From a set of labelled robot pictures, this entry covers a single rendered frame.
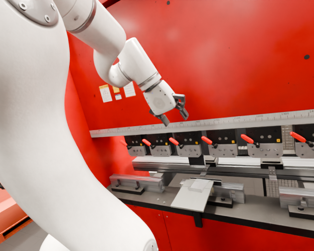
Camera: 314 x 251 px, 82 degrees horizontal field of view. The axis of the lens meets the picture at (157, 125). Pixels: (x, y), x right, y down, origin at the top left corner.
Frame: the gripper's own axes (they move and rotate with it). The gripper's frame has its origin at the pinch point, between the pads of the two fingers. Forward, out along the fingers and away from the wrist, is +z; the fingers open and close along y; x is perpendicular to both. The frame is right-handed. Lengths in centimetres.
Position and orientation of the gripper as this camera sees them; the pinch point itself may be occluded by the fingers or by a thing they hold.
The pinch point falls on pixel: (175, 119)
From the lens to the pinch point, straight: 68.8
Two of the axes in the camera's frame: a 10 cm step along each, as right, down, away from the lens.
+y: 7.1, -2.6, -6.6
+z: 5.6, 7.7, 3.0
